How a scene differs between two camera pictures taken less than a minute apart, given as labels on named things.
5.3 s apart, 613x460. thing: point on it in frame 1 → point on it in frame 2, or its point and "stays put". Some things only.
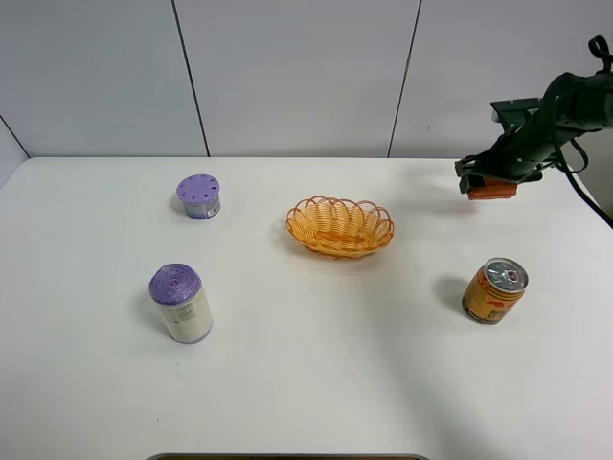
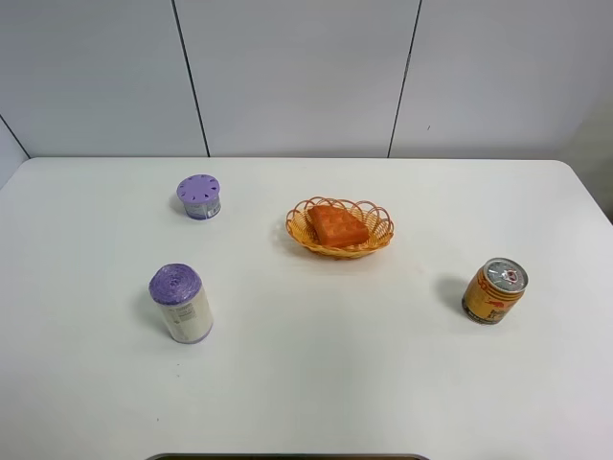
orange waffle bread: (492, 189) → (335, 228)
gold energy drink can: (494, 290) stays put
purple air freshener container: (201, 196) stays put
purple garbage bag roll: (178, 290) stays put
